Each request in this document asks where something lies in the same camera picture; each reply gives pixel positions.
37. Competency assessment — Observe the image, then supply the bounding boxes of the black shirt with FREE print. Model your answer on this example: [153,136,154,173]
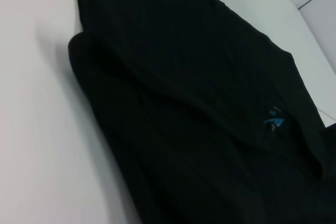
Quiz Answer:
[67,0,336,224]

